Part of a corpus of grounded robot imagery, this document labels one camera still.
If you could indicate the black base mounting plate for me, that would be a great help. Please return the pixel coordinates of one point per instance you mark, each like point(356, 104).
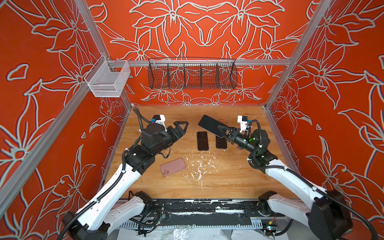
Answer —
point(246, 207)

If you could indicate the black wire basket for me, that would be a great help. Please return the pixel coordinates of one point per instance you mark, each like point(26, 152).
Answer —
point(181, 73)

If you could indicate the black phone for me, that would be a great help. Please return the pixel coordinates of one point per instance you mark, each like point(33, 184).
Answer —
point(202, 141)

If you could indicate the purple phone case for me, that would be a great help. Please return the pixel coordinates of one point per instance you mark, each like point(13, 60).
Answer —
point(213, 126)

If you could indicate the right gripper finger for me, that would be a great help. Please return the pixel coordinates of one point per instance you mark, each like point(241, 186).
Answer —
point(226, 129)
point(227, 135)

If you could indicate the pink phone case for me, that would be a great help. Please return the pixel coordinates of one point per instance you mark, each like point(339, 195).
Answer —
point(172, 167)

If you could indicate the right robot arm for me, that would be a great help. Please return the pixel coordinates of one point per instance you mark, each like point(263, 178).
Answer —
point(324, 212)

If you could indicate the clear plastic bin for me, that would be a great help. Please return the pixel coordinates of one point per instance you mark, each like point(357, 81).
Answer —
point(107, 79)

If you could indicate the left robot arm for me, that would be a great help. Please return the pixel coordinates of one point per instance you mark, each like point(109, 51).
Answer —
point(97, 219)

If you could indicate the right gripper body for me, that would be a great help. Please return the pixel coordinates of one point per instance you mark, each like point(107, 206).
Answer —
point(240, 139)

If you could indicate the dark phone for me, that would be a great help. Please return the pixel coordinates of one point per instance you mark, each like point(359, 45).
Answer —
point(221, 143)

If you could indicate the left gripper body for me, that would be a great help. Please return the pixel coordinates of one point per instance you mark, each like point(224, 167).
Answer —
point(170, 136)

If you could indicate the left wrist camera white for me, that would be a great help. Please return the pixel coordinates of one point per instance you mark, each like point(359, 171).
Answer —
point(159, 119)

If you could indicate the white cable duct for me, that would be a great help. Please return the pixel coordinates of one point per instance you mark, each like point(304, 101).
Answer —
point(255, 224)

